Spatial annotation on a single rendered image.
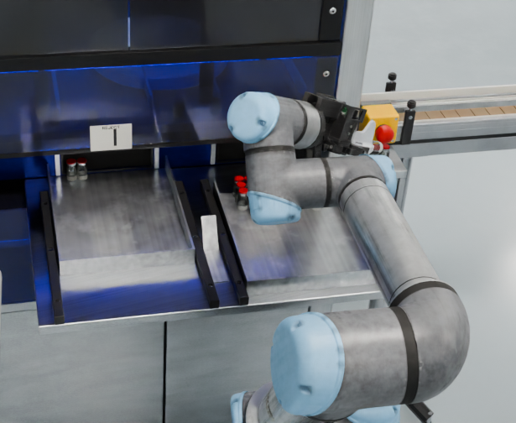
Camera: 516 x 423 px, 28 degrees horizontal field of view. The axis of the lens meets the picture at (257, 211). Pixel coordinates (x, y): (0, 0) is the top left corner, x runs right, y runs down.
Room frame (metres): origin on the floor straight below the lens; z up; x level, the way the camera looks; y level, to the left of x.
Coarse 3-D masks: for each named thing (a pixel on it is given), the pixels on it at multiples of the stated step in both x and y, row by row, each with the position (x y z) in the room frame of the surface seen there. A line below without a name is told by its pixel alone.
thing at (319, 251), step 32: (224, 224) 1.74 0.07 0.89; (256, 224) 1.76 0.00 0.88; (288, 224) 1.77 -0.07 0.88; (320, 224) 1.78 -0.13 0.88; (256, 256) 1.65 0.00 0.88; (288, 256) 1.66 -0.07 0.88; (320, 256) 1.67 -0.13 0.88; (352, 256) 1.68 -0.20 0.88; (256, 288) 1.54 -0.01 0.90; (288, 288) 1.55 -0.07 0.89; (320, 288) 1.57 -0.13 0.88
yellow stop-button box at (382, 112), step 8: (360, 104) 2.04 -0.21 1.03; (368, 104) 2.04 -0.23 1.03; (376, 104) 2.04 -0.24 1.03; (384, 104) 2.04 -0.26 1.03; (360, 112) 2.03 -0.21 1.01; (368, 112) 2.00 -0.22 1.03; (376, 112) 2.00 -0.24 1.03; (384, 112) 2.00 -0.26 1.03; (392, 112) 2.01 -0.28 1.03; (368, 120) 1.98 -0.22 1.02; (376, 120) 1.98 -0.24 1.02; (384, 120) 1.99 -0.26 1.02; (392, 120) 1.99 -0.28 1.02; (360, 128) 2.02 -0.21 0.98; (376, 128) 1.98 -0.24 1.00; (392, 128) 2.00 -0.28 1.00
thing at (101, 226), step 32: (64, 192) 1.82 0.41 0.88; (96, 192) 1.83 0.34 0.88; (128, 192) 1.84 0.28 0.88; (160, 192) 1.85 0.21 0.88; (64, 224) 1.71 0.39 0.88; (96, 224) 1.72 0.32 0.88; (128, 224) 1.73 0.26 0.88; (160, 224) 1.73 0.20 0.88; (64, 256) 1.61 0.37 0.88; (96, 256) 1.61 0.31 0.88; (128, 256) 1.58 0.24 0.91; (160, 256) 1.60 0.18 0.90; (192, 256) 1.62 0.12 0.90
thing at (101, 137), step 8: (96, 128) 1.82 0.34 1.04; (104, 128) 1.83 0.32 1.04; (112, 128) 1.83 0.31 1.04; (120, 128) 1.84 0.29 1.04; (128, 128) 1.84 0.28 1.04; (96, 136) 1.82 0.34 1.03; (104, 136) 1.83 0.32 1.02; (112, 136) 1.83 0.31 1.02; (120, 136) 1.84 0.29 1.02; (128, 136) 1.84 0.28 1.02; (96, 144) 1.82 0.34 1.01; (104, 144) 1.83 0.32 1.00; (112, 144) 1.83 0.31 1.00; (120, 144) 1.84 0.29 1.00; (128, 144) 1.84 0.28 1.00
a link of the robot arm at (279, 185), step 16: (256, 160) 1.29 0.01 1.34; (272, 160) 1.29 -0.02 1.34; (288, 160) 1.30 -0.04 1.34; (304, 160) 1.31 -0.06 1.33; (320, 160) 1.32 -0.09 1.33; (256, 176) 1.28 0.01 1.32; (272, 176) 1.27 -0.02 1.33; (288, 176) 1.28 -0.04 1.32; (304, 176) 1.28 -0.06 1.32; (320, 176) 1.29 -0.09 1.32; (256, 192) 1.26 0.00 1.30; (272, 192) 1.26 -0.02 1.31; (288, 192) 1.26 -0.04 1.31; (304, 192) 1.27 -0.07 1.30; (320, 192) 1.27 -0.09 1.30; (256, 208) 1.25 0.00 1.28; (272, 208) 1.24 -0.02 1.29; (288, 208) 1.25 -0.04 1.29; (304, 208) 1.28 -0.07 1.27; (272, 224) 1.27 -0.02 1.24
